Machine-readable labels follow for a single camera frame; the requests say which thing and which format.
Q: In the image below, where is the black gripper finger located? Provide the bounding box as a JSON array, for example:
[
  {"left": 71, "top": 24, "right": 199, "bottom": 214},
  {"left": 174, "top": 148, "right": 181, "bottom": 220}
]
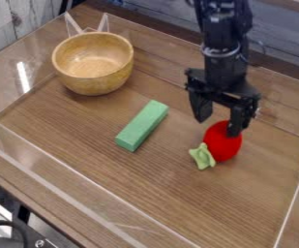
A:
[
  {"left": 227, "top": 101, "right": 258, "bottom": 138},
  {"left": 190, "top": 91, "right": 213, "bottom": 123}
]

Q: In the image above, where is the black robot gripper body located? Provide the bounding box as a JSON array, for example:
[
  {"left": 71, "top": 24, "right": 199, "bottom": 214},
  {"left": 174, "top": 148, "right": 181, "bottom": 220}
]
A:
[{"left": 186, "top": 47, "right": 261, "bottom": 108}]

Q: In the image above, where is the red plush strawberry toy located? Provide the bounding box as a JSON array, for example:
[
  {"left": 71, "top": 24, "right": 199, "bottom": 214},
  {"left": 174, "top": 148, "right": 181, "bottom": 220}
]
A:
[{"left": 190, "top": 120, "right": 242, "bottom": 171}]

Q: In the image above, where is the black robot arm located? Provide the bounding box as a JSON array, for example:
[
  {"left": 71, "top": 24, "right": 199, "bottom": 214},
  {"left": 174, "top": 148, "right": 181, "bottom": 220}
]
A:
[{"left": 186, "top": 0, "right": 262, "bottom": 138}]

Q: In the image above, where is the green rectangular block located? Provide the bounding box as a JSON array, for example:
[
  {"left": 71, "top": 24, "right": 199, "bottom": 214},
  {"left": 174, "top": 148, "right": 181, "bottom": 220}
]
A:
[{"left": 115, "top": 100, "right": 169, "bottom": 152}]

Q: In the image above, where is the wooden bowl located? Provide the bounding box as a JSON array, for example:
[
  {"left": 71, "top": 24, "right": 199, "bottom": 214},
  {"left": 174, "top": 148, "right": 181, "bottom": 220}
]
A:
[{"left": 51, "top": 32, "right": 135, "bottom": 96}]

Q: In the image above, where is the black metal stand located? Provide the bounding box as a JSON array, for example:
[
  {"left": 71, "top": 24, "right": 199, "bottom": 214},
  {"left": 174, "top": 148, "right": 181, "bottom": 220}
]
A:
[{"left": 13, "top": 204, "right": 74, "bottom": 248}]

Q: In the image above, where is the clear acrylic tray wall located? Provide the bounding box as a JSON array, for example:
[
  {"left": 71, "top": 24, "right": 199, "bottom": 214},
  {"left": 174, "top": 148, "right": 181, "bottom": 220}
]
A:
[{"left": 0, "top": 12, "right": 299, "bottom": 248}]

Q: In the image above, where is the black cable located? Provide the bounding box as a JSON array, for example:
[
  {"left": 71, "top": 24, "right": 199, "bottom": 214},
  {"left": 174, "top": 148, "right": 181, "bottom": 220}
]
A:
[{"left": 0, "top": 220, "right": 27, "bottom": 248}]

